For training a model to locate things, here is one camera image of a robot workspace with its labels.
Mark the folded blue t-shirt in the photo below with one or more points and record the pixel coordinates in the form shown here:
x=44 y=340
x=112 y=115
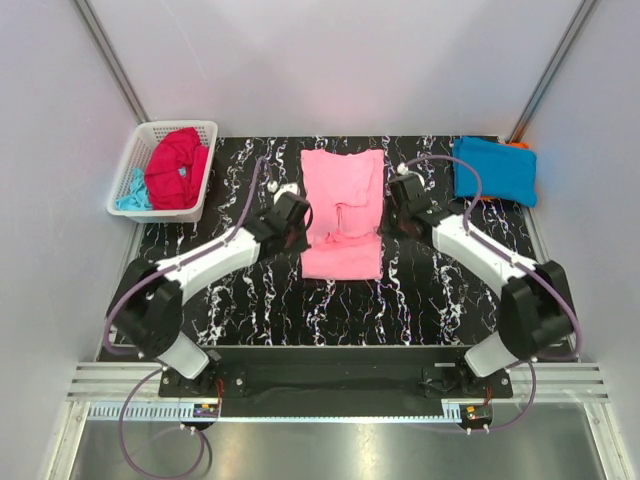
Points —
x=506 y=172

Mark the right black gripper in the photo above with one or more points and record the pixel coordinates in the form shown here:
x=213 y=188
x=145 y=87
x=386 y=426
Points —
x=392 y=205

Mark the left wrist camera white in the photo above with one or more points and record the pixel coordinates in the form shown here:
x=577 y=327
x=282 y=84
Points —
x=277 y=190

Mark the white plastic laundry basket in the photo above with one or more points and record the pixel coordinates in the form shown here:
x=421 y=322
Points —
x=137 y=155

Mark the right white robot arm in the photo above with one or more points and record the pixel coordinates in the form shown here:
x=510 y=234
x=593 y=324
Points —
x=535 y=309

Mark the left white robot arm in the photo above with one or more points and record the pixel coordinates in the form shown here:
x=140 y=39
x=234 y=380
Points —
x=147 y=306

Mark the folded orange t-shirt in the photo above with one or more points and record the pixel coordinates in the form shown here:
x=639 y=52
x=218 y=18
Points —
x=519 y=145

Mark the aluminium frame rail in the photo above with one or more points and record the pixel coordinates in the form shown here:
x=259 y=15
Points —
x=137 y=392

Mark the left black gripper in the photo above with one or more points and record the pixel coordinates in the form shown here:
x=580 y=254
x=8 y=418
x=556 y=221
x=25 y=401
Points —
x=301 y=245

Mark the black marble pattern mat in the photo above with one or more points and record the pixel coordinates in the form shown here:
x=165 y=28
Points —
x=423 y=297

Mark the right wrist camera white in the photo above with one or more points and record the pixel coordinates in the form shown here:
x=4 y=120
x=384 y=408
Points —
x=404 y=171

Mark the red t-shirt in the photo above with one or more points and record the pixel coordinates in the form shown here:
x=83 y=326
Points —
x=175 y=172

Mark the left aluminium corner post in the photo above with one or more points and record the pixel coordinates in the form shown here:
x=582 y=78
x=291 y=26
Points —
x=107 y=52

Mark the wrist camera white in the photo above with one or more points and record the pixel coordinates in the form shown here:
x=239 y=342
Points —
x=404 y=171
x=277 y=190

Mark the right aluminium corner post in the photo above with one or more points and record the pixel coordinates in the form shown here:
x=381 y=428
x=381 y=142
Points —
x=577 y=24

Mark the pink t-shirt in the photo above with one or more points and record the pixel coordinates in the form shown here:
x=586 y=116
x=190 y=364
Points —
x=346 y=193

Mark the aluminium corner post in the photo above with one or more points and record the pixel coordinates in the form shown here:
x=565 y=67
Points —
x=577 y=24
x=107 y=52

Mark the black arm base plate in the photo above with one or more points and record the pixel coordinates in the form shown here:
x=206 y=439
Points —
x=333 y=383

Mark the light blue garment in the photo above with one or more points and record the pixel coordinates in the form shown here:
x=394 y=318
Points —
x=138 y=197

